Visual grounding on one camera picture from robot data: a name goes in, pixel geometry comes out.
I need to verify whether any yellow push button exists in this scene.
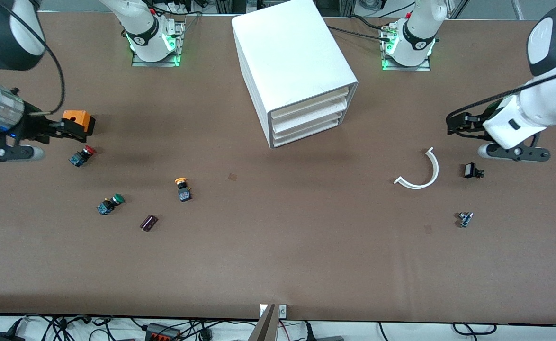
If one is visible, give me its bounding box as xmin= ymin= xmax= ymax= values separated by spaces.
xmin=174 ymin=178 xmax=193 ymax=203

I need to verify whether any red push button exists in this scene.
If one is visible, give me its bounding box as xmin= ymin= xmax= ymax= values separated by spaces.
xmin=68 ymin=145 xmax=97 ymax=167

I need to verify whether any green push button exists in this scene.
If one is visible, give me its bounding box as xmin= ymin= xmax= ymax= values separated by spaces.
xmin=97 ymin=193 xmax=126 ymax=216

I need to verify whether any white drawer cabinet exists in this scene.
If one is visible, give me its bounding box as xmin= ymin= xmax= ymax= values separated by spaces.
xmin=231 ymin=0 xmax=359 ymax=149

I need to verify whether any orange box with hole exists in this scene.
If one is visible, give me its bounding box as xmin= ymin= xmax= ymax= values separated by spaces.
xmin=63 ymin=110 xmax=95 ymax=138

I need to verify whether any white curved plastic strip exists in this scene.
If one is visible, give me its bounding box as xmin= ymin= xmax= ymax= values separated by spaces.
xmin=394 ymin=147 xmax=440 ymax=190

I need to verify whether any black orange power strip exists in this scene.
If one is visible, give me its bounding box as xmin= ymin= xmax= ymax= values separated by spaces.
xmin=145 ymin=323 xmax=182 ymax=341

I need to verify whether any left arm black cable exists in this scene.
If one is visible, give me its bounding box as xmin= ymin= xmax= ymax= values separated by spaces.
xmin=446 ymin=66 xmax=556 ymax=125

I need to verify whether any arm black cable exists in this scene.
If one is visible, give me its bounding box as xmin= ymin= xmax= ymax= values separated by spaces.
xmin=446 ymin=66 xmax=556 ymax=125
xmin=3 ymin=0 xmax=66 ymax=115

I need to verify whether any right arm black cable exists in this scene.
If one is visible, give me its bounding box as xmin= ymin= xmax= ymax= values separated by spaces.
xmin=3 ymin=0 xmax=66 ymax=115

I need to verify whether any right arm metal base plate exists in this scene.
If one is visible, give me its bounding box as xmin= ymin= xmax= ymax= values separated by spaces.
xmin=131 ymin=21 xmax=185 ymax=67

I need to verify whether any black base cable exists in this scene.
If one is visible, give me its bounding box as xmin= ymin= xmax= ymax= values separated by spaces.
xmin=328 ymin=25 xmax=388 ymax=39

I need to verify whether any grey camera post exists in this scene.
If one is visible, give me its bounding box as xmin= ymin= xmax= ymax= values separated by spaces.
xmin=247 ymin=304 xmax=278 ymax=341

